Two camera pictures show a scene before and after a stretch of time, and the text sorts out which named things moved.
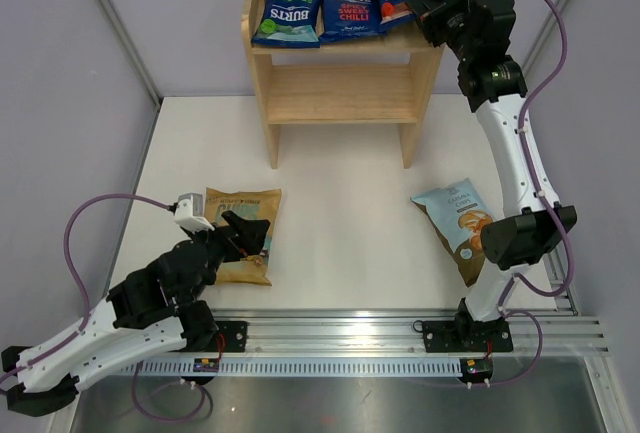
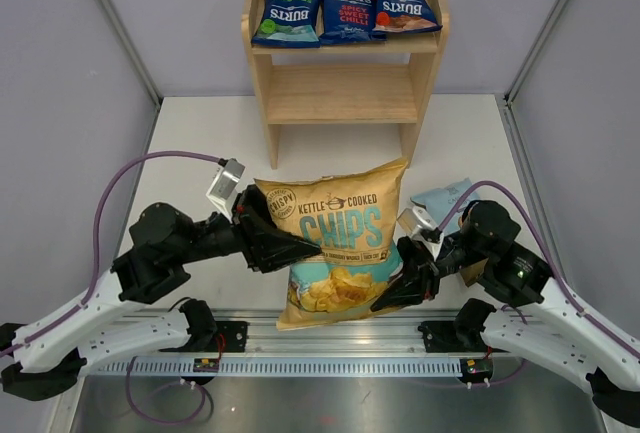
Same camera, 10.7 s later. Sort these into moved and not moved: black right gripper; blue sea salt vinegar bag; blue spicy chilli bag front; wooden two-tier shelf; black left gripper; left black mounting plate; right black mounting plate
Moved: black left gripper; black right gripper
Not moved: right black mounting plate; left black mounting plate; blue spicy chilli bag front; blue sea salt vinegar bag; wooden two-tier shelf
